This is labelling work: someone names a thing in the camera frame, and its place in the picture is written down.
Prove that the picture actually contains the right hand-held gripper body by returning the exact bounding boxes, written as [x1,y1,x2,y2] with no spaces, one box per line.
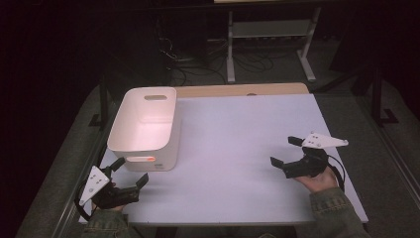
[282,132,350,179]

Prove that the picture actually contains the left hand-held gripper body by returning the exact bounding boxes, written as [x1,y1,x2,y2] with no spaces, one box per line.
[78,165,142,210]

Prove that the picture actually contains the white plastic storage bin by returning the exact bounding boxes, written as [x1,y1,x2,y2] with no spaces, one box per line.
[106,86,182,173]

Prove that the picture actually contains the person's left hand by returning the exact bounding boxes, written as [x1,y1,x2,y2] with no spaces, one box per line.
[105,202,127,212]

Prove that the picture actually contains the person's right hand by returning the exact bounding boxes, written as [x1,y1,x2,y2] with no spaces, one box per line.
[293,166,340,194]

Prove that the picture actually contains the black metal stand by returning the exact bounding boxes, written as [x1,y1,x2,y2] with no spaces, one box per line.
[87,70,112,132]
[368,63,400,127]

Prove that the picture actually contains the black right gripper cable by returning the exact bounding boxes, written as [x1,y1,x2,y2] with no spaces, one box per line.
[326,154,347,193]

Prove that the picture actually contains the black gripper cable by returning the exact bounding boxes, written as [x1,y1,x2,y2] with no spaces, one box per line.
[73,186,92,222]
[326,154,347,193]

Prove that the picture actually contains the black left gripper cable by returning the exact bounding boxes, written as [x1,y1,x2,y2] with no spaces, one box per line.
[73,186,92,222]

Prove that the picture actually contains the white metal table frame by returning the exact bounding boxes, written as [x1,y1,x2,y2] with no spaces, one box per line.
[225,6,323,84]

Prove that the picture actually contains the black floor cables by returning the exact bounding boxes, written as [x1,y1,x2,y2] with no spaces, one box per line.
[157,35,275,87]

